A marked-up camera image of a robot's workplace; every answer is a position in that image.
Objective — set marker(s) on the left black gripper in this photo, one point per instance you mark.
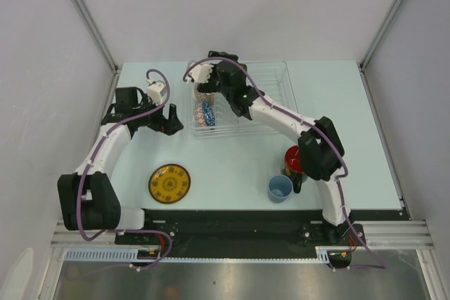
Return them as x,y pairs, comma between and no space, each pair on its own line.
162,124

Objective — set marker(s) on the grey cable duct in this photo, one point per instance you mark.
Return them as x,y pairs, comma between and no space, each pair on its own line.
144,256

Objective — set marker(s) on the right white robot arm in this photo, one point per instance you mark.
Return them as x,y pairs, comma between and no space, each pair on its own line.
320,148

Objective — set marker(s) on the red black mug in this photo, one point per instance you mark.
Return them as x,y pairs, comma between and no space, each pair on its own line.
292,168

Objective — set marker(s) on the clear wire dish rack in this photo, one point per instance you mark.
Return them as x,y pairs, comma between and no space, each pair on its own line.
272,78

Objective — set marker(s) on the red-white patterned bowl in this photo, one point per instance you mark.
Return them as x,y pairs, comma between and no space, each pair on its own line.
203,97

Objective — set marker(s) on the light blue cup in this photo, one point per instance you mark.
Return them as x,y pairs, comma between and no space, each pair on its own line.
280,188

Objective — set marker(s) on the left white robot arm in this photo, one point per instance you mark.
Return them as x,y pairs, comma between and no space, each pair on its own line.
87,198

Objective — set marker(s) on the yellow round plate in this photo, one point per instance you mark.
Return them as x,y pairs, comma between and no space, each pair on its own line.
169,183

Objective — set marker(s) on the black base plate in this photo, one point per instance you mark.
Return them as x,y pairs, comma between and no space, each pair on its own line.
201,234

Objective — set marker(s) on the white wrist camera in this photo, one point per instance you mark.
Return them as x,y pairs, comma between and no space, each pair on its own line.
199,74
156,92

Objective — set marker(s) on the blue patterned bowl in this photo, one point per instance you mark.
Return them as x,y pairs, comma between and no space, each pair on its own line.
204,115

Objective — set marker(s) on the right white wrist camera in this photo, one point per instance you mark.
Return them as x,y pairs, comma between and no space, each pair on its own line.
199,74

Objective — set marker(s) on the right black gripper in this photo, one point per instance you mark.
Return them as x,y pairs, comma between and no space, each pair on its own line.
209,86

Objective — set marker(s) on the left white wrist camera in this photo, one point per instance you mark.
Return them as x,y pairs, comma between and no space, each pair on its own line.
156,92

